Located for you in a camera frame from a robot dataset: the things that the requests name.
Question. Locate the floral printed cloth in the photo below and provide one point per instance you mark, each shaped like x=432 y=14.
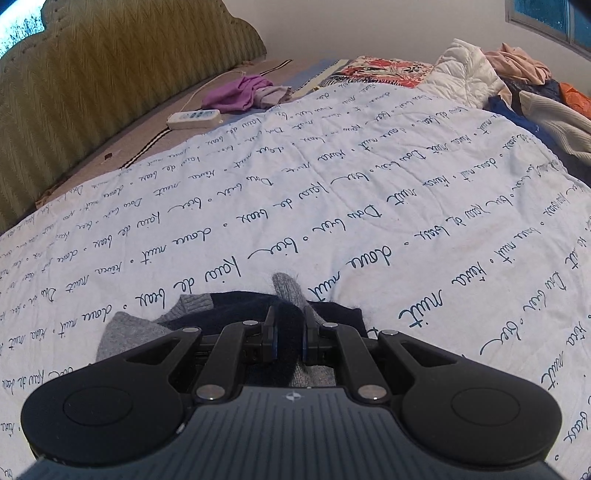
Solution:
x=383 y=71

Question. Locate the orange garment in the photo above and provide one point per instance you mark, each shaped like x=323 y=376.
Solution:
x=577 y=96

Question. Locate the grey striped bed sheet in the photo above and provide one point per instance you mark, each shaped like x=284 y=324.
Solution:
x=138 y=138

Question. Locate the white controller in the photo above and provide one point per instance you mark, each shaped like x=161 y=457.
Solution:
x=194 y=119

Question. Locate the olive padded headboard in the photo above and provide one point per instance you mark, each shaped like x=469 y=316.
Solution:
x=115 y=83

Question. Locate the navy and grey sweater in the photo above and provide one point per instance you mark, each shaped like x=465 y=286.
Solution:
x=221 y=307

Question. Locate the white puffy jacket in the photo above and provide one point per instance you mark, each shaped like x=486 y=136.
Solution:
x=461 y=74

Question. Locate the cream ribbed sweater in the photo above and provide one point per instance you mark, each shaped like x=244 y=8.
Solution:
x=558 y=122

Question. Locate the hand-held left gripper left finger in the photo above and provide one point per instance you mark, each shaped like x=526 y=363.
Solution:
x=275 y=342

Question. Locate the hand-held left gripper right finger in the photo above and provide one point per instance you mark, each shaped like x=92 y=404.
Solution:
x=305 y=344

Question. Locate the pink garment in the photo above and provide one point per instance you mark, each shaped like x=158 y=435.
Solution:
x=517 y=62

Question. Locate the window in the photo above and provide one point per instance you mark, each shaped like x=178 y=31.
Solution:
x=549 y=18

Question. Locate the blue garment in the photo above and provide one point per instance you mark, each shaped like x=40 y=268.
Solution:
x=503 y=107

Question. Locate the white script-printed blanket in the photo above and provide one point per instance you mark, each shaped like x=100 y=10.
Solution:
x=369 y=184

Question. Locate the purple cloth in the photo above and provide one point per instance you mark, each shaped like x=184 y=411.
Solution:
x=235 y=94

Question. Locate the pale lilac cloth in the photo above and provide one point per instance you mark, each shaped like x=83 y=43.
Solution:
x=274 y=94

